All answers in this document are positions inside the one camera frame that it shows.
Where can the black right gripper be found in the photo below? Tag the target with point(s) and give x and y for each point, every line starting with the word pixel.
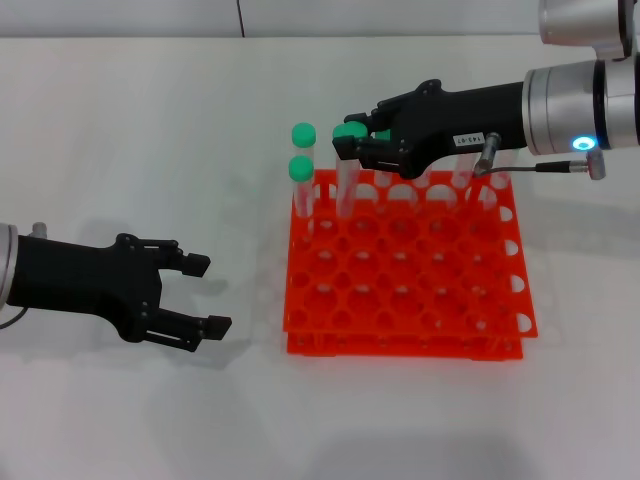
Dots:
pixel 465 117

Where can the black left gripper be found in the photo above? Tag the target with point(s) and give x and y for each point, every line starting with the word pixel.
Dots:
pixel 80 280

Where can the orange test tube rack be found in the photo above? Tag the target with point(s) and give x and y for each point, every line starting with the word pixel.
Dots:
pixel 450 352

